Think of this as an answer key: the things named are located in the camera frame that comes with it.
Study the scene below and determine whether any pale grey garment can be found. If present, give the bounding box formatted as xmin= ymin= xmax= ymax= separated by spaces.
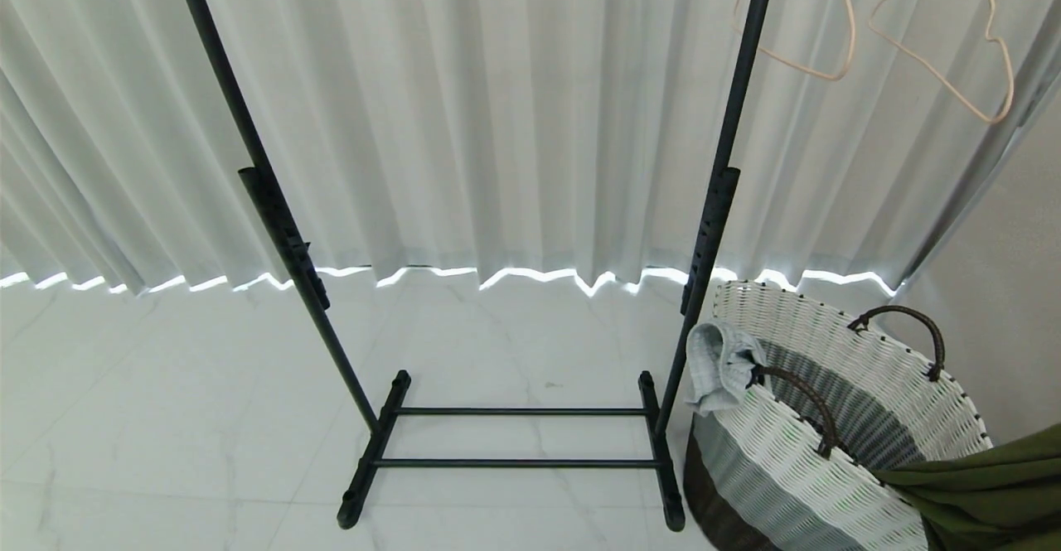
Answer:
xmin=686 ymin=321 xmax=768 ymax=417

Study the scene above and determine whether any pink clothes hanger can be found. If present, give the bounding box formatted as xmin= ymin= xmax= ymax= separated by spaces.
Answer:
xmin=868 ymin=0 xmax=1015 ymax=125
xmin=733 ymin=0 xmax=857 ymax=82

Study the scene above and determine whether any white laundry basket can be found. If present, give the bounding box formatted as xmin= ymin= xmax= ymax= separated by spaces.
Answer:
xmin=684 ymin=280 xmax=993 ymax=551

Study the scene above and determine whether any green printed shirt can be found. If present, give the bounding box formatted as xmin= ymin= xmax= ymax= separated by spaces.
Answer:
xmin=870 ymin=423 xmax=1061 ymax=551

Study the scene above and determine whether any black clothes rack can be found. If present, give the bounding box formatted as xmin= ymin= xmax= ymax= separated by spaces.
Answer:
xmin=168 ymin=0 xmax=781 ymax=533

